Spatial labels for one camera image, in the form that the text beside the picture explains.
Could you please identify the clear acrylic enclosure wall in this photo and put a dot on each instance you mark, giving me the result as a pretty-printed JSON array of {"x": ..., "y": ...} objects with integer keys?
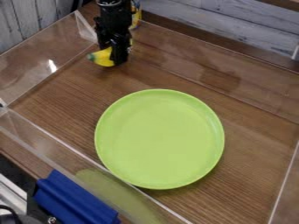
[{"x": 55, "y": 93}]

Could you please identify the yellow labelled tin can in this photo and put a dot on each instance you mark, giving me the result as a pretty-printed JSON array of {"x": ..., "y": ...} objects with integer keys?
[{"x": 136, "y": 13}]

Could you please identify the green round plate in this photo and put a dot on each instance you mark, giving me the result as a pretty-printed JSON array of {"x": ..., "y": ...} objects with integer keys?
[{"x": 159, "y": 139}]

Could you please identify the yellow toy banana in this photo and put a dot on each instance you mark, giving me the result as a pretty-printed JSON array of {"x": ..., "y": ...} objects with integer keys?
[{"x": 100, "y": 57}]

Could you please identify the blue plastic clamp block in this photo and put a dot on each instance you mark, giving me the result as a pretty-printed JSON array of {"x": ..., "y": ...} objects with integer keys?
[{"x": 71, "y": 203}]

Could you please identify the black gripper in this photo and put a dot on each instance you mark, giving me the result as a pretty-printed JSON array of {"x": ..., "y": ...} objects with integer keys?
[{"x": 112, "y": 22}]

